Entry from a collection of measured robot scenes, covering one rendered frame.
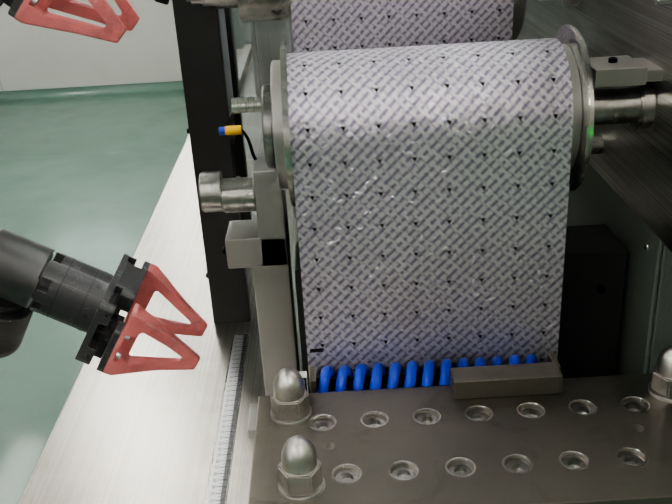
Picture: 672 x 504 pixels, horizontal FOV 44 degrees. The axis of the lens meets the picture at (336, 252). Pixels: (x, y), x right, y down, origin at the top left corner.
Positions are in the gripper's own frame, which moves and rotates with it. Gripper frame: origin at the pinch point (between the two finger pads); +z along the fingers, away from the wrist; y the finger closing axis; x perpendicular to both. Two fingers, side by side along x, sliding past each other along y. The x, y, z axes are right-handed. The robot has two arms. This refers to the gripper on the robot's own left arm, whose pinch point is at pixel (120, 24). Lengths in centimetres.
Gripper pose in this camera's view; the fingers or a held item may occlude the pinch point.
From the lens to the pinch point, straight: 76.1
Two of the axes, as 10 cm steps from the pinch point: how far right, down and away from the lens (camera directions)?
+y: 0.2, 4.1, -9.1
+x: 6.0, -7.3, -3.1
